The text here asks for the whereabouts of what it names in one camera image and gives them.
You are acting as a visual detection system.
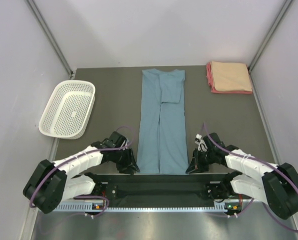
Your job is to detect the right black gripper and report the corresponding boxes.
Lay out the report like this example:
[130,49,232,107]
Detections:
[186,148,216,174]

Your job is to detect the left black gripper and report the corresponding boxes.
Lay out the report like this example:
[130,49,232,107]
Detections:
[111,147,139,175]

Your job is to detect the blue t shirt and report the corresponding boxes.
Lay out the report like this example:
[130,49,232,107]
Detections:
[137,69,189,175]

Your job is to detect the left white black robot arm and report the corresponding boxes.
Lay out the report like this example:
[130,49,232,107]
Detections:
[22,131,139,214]

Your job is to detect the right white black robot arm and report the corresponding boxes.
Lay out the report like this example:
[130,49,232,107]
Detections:
[186,133,298,220]

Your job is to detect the white perforated plastic basket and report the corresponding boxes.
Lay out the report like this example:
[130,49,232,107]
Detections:
[38,80,96,140]

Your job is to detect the folded pink t shirt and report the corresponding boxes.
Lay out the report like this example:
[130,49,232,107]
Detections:
[205,61,253,95]

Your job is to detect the folded peach t shirt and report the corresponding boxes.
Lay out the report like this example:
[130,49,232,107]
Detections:
[209,60,253,92]

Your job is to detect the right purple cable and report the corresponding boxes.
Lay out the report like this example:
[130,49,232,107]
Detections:
[200,122,298,234]

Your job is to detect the slotted grey cable duct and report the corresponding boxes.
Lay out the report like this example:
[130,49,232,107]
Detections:
[54,201,242,213]

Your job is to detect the left aluminium corner post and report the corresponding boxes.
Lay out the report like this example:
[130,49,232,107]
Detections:
[25,0,74,78]

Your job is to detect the aluminium corner post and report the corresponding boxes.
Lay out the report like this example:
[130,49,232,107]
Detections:
[25,0,74,78]
[248,0,294,73]

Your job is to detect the right aluminium corner post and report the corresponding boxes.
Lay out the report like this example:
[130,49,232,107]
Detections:
[248,0,294,73]

